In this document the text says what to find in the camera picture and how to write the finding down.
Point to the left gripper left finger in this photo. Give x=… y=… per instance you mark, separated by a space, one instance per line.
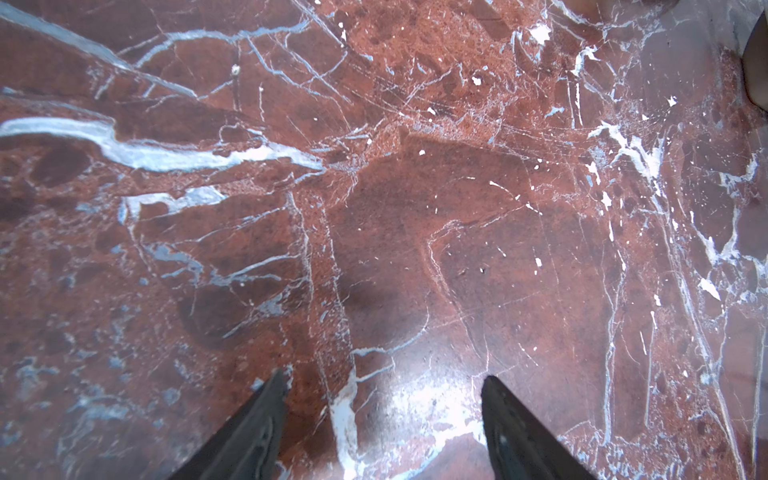
x=247 y=445

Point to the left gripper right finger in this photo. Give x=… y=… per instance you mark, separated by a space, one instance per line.
x=518 y=444

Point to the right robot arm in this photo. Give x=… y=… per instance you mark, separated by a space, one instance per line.
x=755 y=63

